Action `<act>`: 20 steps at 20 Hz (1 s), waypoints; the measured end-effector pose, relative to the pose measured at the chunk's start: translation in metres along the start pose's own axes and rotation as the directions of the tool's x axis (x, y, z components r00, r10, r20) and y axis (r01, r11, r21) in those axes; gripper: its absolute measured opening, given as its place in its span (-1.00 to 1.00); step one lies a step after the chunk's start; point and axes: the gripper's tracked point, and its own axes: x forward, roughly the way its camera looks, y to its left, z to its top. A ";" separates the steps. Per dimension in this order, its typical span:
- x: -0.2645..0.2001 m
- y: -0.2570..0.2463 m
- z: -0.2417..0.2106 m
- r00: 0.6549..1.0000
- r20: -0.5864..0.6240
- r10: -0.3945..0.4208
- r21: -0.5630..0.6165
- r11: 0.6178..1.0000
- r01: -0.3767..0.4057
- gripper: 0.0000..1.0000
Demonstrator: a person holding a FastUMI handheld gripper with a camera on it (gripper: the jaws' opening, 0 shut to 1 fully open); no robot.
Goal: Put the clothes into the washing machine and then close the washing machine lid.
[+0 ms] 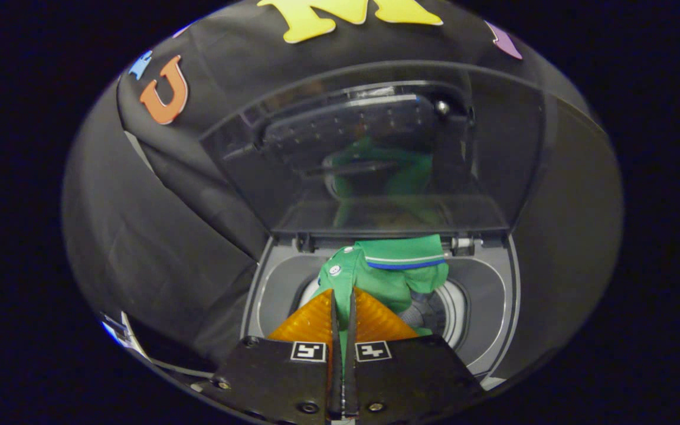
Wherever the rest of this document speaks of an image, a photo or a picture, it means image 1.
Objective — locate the dark transparent washing machine lid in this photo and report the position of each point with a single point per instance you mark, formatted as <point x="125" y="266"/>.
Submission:
<point x="375" y="177"/>

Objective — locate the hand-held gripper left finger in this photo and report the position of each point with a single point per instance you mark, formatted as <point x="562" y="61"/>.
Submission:
<point x="334" y="389"/>

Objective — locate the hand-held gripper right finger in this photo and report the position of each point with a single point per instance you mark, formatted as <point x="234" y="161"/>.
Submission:
<point x="350" y="389"/>

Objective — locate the green polo shirt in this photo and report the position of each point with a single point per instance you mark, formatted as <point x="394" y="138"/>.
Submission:
<point x="387" y="277"/>

